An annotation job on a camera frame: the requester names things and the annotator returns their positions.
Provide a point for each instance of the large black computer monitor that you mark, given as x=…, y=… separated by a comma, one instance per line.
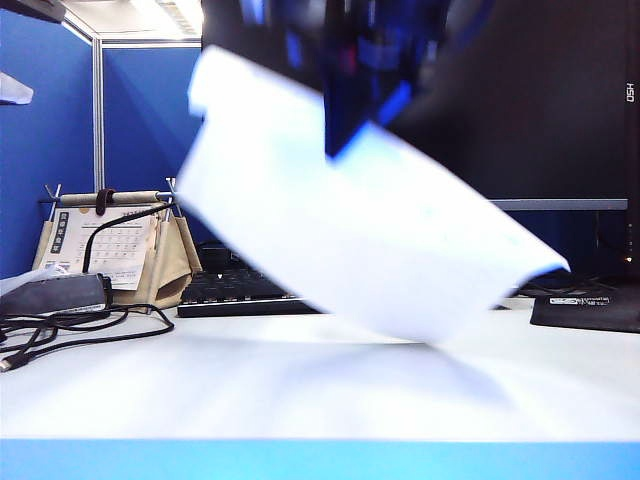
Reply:
x=550, y=100

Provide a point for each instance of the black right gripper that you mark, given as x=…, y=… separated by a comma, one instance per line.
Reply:
x=390, y=40

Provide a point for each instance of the black mouse pad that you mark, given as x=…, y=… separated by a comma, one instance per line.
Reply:
x=590, y=312

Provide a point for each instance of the black mechanical keyboard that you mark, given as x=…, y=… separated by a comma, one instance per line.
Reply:
x=235, y=295

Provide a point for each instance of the small black adapter box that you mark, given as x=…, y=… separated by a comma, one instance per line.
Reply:
x=212, y=252

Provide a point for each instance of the silver partition post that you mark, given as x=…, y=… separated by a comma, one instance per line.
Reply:
x=98, y=115

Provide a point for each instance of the beige desk calendar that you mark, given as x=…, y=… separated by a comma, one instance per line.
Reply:
x=172, y=270

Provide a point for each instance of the white printed calendar card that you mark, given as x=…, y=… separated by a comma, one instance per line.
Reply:
x=115, y=245

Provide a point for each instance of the black monitor with white lettering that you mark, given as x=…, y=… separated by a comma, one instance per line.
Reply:
x=634, y=150

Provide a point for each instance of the white wrinkled paper sheet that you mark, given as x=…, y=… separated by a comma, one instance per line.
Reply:
x=350, y=225

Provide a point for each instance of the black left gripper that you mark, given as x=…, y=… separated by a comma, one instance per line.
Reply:
x=30, y=7

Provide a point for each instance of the grey power adapter block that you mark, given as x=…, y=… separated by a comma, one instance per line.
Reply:
x=55, y=295

